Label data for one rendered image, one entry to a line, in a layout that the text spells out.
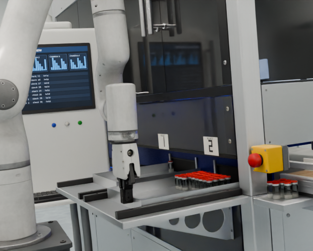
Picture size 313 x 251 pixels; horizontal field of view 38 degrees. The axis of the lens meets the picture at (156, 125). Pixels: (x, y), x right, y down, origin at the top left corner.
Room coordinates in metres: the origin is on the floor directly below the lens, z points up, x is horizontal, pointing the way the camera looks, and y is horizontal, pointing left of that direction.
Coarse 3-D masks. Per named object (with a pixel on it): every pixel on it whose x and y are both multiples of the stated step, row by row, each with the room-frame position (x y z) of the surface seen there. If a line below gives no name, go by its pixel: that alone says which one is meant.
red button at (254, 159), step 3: (252, 153) 1.24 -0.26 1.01; (255, 153) 1.24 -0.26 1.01; (249, 156) 1.25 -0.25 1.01; (252, 156) 1.24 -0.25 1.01; (255, 156) 1.23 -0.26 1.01; (258, 156) 1.23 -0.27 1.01; (249, 159) 1.25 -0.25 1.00; (252, 159) 1.23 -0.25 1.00; (255, 159) 1.23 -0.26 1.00; (258, 159) 1.23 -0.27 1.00; (249, 162) 1.25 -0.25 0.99; (252, 162) 1.23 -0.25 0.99; (255, 162) 1.23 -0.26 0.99; (258, 162) 1.23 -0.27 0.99; (261, 162) 1.23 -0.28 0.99; (252, 165) 1.24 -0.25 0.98; (255, 165) 1.23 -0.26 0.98; (258, 165) 1.23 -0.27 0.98
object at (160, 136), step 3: (159, 135) 1.81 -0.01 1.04; (162, 135) 1.79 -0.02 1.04; (165, 135) 1.76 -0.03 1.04; (159, 138) 1.81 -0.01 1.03; (162, 138) 1.79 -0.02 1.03; (165, 138) 1.76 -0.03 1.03; (159, 141) 1.81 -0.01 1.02; (162, 141) 1.79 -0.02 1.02; (165, 141) 1.77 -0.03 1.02; (159, 144) 1.82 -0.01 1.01; (162, 144) 1.79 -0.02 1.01; (165, 144) 1.77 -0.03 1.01; (168, 144) 1.75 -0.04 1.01; (159, 147) 1.82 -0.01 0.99; (162, 147) 1.79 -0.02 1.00; (165, 147) 1.77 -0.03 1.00; (168, 147) 1.75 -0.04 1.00
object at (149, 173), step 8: (144, 168) 1.88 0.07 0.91; (152, 168) 1.90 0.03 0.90; (160, 168) 1.92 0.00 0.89; (96, 176) 1.75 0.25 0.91; (104, 176) 1.81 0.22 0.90; (112, 176) 1.82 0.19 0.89; (144, 176) 1.82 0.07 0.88; (152, 176) 1.62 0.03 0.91; (160, 176) 1.63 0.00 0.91; (168, 176) 1.64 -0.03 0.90; (104, 184) 1.67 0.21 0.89; (112, 184) 1.59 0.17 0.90
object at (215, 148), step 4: (204, 136) 1.51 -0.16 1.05; (204, 140) 1.51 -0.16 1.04; (212, 140) 1.47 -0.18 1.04; (216, 140) 1.45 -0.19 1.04; (204, 144) 1.51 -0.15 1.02; (208, 144) 1.49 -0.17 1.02; (212, 144) 1.47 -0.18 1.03; (216, 144) 1.45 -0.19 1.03; (204, 148) 1.51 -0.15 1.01; (208, 148) 1.49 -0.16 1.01; (212, 148) 1.47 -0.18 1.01; (216, 148) 1.45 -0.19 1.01; (204, 152) 1.52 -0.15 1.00; (208, 152) 1.49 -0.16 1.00; (212, 152) 1.47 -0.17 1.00; (216, 152) 1.45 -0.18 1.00
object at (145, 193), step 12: (156, 180) 1.53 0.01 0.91; (168, 180) 1.55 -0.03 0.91; (108, 192) 1.45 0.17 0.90; (144, 192) 1.50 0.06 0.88; (156, 192) 1.48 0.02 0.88; (168, 192) 1.46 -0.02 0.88; (180, 192) 1.45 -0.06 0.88; (192, 192) 1.30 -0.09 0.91; (204, 192) 1.31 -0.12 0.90; (132, 204) 1.28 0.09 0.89; (144, 204) 1.23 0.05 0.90
